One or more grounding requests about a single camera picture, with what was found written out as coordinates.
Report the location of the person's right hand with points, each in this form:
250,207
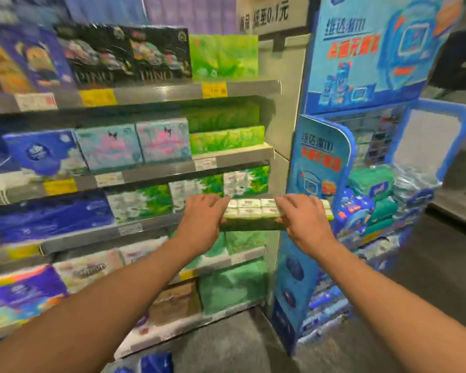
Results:
308,225

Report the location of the teal pink butterfly tissue pack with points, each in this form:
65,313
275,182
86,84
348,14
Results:
108,148

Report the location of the purple colourful tissue pack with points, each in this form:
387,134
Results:
19,295

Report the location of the white price tag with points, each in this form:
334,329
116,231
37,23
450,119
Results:
109,179
205,164
36,102
130,229

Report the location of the row of blue wipes packs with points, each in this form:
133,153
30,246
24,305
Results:
326,306

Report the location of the blue white-flower tissue pack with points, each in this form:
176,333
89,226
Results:
42,151

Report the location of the white hanging sign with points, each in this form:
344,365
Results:
273,13

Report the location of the row of purple tissue packs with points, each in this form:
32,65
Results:
171,11

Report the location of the blue cartoon wipes pack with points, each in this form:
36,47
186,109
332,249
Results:
353,213

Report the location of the large green tissue pack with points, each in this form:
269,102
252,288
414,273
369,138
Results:
233,287

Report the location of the yellow price tag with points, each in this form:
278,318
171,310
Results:
188,275
214,90
60,187
98,97
24,252

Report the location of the person's right forearm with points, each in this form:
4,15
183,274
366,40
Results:
388,306

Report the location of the person's left fingers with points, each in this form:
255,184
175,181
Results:
216,205

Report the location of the black floral tissue pack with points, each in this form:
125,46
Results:
161,54
93,58

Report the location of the teal wipes pack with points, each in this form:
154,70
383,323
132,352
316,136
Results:
384,213

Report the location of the person's left forearm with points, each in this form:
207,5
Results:
101,302

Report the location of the bright green tissue pack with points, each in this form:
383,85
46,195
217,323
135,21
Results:
223,56
223,118
227,140

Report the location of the person's right fingers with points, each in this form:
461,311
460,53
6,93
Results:
289,207

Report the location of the grey metal shelf unit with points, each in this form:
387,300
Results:
159,93

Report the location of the green pocket tissue multipack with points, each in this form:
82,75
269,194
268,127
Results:
252,214

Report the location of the large dark blue tissue pack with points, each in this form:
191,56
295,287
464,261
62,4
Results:
46,219

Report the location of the green wipes pack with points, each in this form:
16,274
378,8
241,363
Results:
372,182

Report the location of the blue plastic pack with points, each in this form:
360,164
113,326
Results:
151,364

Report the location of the white low platform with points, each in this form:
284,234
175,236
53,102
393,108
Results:
458,209

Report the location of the purple cartoon tissue pack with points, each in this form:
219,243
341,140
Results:
39,60

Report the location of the person's left hand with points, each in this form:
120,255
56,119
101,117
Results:
202,223

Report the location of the pile of clear wipes packs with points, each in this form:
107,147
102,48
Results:
415,188

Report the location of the white green leaf tissue pack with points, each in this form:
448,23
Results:
194,186
139,203
246,181

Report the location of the brown tissue pack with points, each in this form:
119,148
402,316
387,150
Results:
176,302

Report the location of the blue cardboard display stand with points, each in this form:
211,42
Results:
318,155

